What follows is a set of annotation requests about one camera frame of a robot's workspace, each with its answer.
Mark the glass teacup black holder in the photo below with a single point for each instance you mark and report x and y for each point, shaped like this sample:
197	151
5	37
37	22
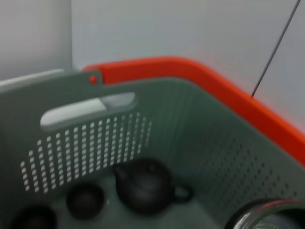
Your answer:
262	214

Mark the grey-green perforated storage bin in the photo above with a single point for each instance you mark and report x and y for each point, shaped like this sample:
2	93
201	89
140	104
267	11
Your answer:
190	143

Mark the small dark clay teacup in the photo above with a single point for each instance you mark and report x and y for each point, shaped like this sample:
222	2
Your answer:
33	219
84	200

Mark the black clay teapot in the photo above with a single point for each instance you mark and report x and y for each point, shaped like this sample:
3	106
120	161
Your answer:
143	188

